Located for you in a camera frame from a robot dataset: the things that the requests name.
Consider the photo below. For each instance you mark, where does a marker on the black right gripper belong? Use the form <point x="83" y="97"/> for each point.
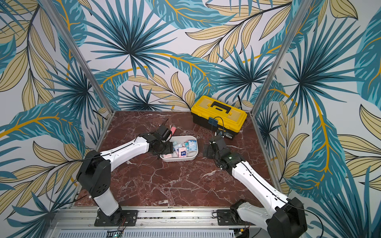
<point x="213" y="151"/>

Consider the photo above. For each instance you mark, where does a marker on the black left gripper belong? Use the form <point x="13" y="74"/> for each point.
<point x="169" y="149"/>

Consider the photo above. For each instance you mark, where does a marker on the yellow black toolbox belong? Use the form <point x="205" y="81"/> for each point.
<point x="218" y="117"/>

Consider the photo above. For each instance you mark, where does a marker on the white plastic storage box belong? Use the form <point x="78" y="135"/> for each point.
<point x="184" y="141"/>

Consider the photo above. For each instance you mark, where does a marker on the pink utility knife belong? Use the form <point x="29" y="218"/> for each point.
<point x="173" y="130"/>

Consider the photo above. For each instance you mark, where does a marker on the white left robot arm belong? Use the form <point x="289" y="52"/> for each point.
<point x="94" y="174"/>

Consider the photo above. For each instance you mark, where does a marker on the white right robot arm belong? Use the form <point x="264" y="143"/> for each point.
<point x="280" y="216"/>

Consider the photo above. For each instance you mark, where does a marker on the aluminium mounting rail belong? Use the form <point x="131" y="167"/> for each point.
<point x="154" y="222"/>

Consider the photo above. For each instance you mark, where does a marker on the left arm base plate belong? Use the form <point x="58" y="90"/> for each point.
<point x="121" y="218"/>

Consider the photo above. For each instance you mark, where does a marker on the blue cartoon tissue pack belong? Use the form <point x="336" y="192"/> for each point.
<point x="192" y="145"/>

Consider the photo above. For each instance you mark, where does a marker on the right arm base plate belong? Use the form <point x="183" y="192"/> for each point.
<point x="229" y="217"/>

